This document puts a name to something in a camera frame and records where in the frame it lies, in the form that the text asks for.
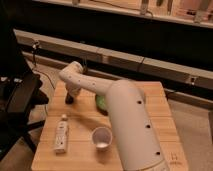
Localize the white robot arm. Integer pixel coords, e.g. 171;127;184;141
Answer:
59;61;170;171

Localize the green bowl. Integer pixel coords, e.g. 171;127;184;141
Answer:
95;95;106;111

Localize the white plastic cup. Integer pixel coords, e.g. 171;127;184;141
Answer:
91;127;113;151

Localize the wooden table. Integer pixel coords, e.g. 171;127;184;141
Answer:
32;81;189;171

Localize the black office chair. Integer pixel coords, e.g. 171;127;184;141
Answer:
0;9;49;162

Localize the black cable with plug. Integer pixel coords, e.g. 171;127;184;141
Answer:
31;40;57;90

